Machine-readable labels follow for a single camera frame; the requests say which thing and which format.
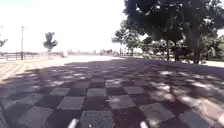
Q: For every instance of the chequered grey paved plaza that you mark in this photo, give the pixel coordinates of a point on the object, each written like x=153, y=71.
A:
x=100, y=90

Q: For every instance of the row of trees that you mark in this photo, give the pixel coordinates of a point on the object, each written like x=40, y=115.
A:
x=128, y=38

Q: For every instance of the small lone tree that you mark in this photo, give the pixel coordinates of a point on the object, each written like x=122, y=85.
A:
x=50, y=41

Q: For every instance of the robot's own part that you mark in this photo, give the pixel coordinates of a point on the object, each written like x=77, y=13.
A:
x=72, y=123
x=144, y=125

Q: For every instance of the large dark tree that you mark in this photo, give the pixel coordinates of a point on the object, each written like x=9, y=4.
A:
x=186, y=20

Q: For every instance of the low dark railing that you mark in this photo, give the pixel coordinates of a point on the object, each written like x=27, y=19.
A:
x=15, y=56

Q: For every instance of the lamp post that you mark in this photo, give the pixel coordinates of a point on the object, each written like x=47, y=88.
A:
x=22, y=43

